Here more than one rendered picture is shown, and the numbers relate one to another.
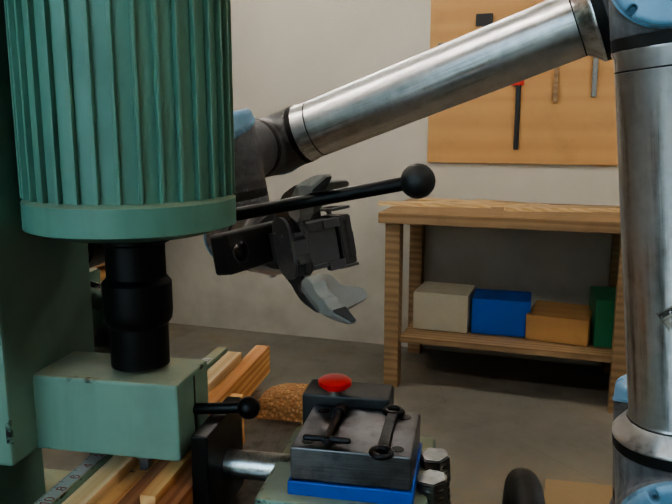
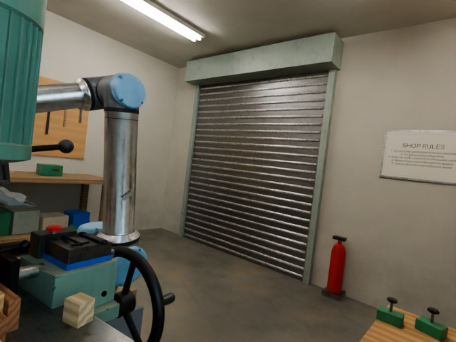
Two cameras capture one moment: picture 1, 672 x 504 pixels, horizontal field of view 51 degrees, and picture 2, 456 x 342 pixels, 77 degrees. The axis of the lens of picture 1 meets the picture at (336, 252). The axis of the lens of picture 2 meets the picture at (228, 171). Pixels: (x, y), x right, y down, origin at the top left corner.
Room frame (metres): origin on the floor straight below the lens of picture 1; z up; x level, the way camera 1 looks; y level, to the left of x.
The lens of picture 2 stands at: (0.06, 0.44, 1.20)
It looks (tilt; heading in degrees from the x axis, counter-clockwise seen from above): 1 degrees down; 291
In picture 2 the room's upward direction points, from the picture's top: 7 degrees clockwise
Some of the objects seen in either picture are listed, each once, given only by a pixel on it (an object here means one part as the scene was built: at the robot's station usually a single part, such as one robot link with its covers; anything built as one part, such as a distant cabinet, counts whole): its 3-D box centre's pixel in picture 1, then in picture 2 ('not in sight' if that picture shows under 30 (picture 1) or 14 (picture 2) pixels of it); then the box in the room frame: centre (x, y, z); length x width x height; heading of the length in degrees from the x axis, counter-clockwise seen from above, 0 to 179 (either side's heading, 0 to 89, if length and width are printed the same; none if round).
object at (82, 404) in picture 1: (124, 409); not in sight; (0.60, 0.19, 0.99); 0.14 x 0.07 x 0.09; 79
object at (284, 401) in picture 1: (303, 397); not in sight; (0.82, 0.04, 0.91); 0.12 x 0.09 x 0.03; 79
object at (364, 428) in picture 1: (356, 431); (72, 244); (0.57, -0.02, 0.99); 0.13 x 0.11 x 0.06; 169
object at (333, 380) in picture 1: (335, 382); (54, 228); (0.60, 0.00, 1.02); 0.03 x 0.03 x 0.01
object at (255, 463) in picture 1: (250, 464); (21, 273); (0.58, 0.08, 0.95); 0.09 x 0.07 x 0.09; 169
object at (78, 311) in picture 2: not in sight; (79, 309); (0.44, 0.07, 0.92); 0.04 x 0.03 x 0.04; 176
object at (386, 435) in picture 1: (387, 430); (92, 237); (0.53, -0.04, 1.00); 0.10 x 0.02 x 0.01; 169
